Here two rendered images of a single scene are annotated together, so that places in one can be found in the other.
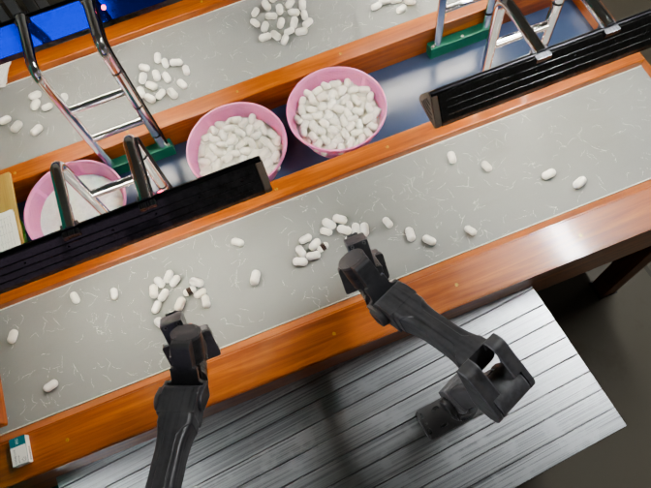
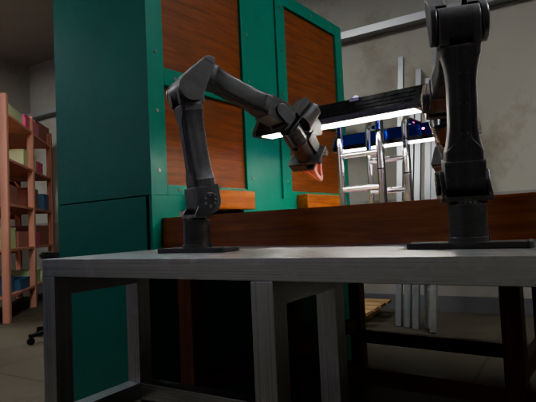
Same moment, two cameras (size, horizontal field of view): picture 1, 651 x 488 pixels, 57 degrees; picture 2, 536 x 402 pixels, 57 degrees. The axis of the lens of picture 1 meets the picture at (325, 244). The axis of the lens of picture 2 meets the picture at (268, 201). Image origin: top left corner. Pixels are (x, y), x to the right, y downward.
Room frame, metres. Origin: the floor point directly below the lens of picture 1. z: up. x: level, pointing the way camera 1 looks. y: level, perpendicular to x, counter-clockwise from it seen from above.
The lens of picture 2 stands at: (-0.70, -0.60, 0.72)
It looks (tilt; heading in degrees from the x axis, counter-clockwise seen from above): 3 degrees up; 46
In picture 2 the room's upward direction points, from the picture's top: 3 degrees counter-clockwise
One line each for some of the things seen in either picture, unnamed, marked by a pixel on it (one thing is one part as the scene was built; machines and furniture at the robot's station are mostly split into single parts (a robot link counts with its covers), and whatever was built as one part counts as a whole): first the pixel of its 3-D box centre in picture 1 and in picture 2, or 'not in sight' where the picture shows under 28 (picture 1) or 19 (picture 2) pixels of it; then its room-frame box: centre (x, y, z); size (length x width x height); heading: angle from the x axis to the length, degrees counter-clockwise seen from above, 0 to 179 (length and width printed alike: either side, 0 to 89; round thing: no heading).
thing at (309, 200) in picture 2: not in sight; (319, 202); (1.11, 0.93, 0.83); 0.30 x 0.06 x 0.07; 9
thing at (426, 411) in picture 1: (462, 403); (467, 224); (0.14, -0.22, 0.71); 0.20 x 0.07 x 0.08; 105
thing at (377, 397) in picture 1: (295, 370); (358, 251); (0.31, 0.13, 0.65); 1.20 x 0.90 x 0.04; 105
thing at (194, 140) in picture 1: (239, 154); not in sight; (0.89, 0.17, 0.72); 0.27 x 0.27 x 0.10
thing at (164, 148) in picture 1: (101, 91); (396, 176); (1.05, 0.46, 0.90); 0.20 x 0.19 x 0.45; 99
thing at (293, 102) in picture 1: (337, 117); not in sight; (0.94, -0.11, 0.72); 0.27 x 0.27 x 0.10
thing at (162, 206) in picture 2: not in sight; (231, 294); (0.75, 1.18, 0.42); 1.36 x 0.55 x 0.84; 9
